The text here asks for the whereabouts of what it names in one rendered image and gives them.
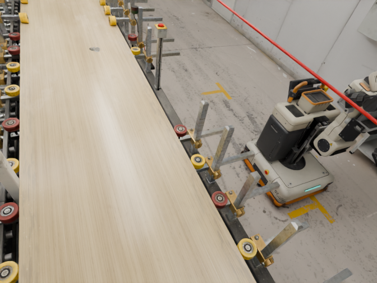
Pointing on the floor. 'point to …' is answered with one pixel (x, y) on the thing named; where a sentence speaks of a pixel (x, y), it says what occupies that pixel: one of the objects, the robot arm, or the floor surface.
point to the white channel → (9, 178)
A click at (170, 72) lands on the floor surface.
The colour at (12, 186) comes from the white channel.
